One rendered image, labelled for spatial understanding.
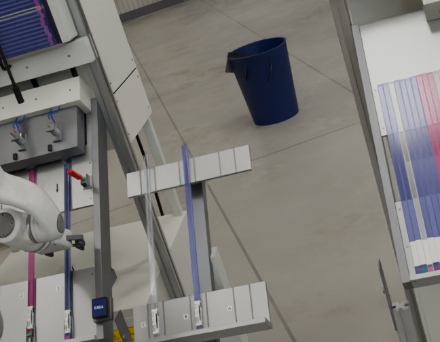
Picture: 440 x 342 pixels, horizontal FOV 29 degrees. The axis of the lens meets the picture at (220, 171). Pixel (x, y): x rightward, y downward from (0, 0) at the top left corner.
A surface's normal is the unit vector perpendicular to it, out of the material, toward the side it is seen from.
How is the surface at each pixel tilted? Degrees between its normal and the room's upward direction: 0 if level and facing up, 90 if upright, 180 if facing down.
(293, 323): 0
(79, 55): 90
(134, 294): 0
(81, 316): 42
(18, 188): 49
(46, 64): 90
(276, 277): 0
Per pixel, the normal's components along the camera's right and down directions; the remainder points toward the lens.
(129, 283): -0.29, -0.90
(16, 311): -0.32, -0.40
